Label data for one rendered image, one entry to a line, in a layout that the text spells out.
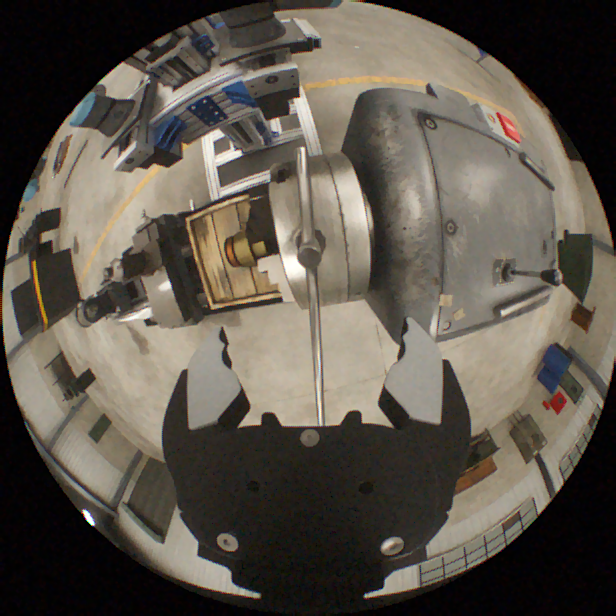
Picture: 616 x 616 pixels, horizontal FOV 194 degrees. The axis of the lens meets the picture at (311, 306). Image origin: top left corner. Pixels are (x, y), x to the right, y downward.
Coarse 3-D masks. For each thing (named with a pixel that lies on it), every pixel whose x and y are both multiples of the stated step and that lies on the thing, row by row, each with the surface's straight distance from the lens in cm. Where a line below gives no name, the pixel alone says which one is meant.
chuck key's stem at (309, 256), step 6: (300, 246) 18; (306, 246) 16; (312, 246) 16; (318, 246) 17; (300, 252) 16; (306, 252) 16; (312, 252) 16; (318, 252) 16; (300, 258) 16; (306, 258) 16; (312, 258) 16; (318, 258) 16; (300, 264) 16; (306, 264) 16; (312, 264) 16; (318, 264) 16
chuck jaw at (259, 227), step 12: (276, 180) 30; (252, 192) 32; (264, 192) 31; (252, 204) 31; (264, 204) 31; (252, 216) 34; (264, 216) 33; (252, 228) 35; (264, 228) 35; (252, 240) 37; (264, 240) 37
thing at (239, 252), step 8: (240, 232) 41; (232, 240) 41; (240, 240) 39; (224, 248) 41; (232, 248) 40; (240, 248) 39; (248, 248) 38; (256, 248) 39; (264, 248) 38; (272, 248) 43; (232, 256) 40; (240, 256) 39; (248, 256) 39; (256, 256) 40; (264, 256) 40; (232, 264) 42; (240, 264) 42; (248, 264) 41; (256, 264) 40
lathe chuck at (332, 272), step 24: (288, 168) 32; (312, 168) 29; (288, 192) 26; (312, 192) 26; (288, 216) 25; (336, 216) 24; (288, 240) 24; (336, 240) 24; (288, 264) 25; (336, 264) 25; (336, 288) 28
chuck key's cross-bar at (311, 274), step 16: (304, 160) 18; (304, 176) 17; (304, 192) 17; (304, 208) 17; (304, 224) 17; (304, 240) 17; (320, 336) 20; (320, 352) 21; (320, 368) 22; (320, 384) 23; (320, 400) 25; (320, 416) 27
